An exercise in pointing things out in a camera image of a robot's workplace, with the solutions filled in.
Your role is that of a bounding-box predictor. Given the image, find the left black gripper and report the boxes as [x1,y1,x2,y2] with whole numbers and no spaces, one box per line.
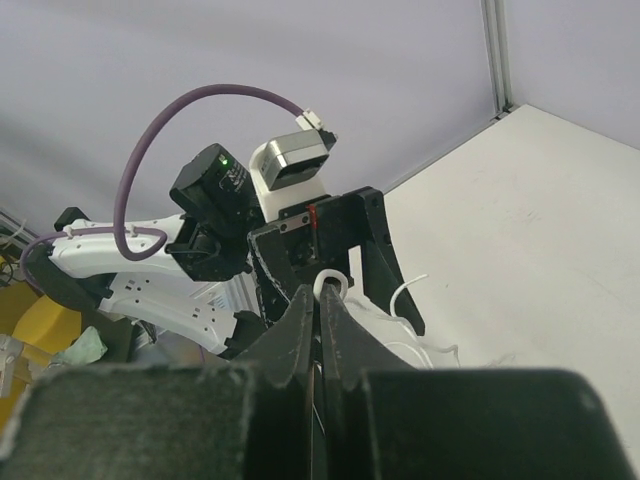
[247,187,425,336]

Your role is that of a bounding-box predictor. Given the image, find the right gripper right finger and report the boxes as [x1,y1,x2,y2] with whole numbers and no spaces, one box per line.
[319,284,414,391]

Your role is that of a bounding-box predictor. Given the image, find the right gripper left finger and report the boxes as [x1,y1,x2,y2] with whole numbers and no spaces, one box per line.
[234,285,314,389]

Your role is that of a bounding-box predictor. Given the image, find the white cables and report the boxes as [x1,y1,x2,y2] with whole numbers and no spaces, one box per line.
[312,269,516,371]

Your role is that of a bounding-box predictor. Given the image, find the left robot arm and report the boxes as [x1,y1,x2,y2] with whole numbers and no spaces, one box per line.
[20,132,430,368]

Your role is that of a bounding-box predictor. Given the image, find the yellow object behind table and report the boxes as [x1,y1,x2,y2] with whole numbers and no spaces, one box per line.
[0,244,84,401]

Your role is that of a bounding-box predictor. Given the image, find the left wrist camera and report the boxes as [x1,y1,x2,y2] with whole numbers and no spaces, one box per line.
[248,129,338,223]

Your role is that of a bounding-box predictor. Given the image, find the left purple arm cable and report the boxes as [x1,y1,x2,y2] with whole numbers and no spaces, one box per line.
[19,84,306,291]

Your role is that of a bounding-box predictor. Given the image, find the left aluminium frame post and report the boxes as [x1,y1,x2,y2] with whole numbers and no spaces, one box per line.
[481,0,515,119]

